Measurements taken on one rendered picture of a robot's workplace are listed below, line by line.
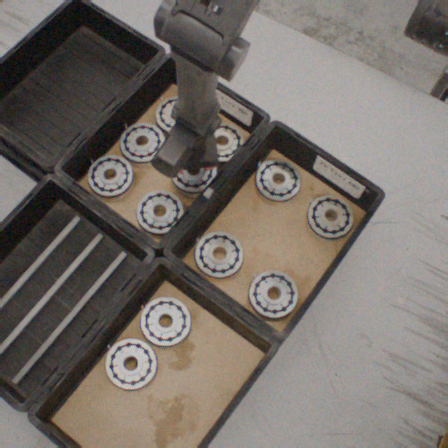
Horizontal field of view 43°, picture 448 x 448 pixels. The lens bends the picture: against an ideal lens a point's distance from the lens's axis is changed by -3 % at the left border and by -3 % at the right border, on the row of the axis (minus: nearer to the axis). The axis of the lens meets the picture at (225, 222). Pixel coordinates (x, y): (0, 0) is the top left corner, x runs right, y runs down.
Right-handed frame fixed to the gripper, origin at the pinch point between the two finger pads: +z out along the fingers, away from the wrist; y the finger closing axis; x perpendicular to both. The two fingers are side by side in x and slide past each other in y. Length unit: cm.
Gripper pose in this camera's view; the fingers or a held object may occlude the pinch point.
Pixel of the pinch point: (193, 168)
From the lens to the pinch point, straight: 127.3
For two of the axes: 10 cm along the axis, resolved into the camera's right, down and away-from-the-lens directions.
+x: -1.4, -9.3, 3.5
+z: -0.1, 3.5, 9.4
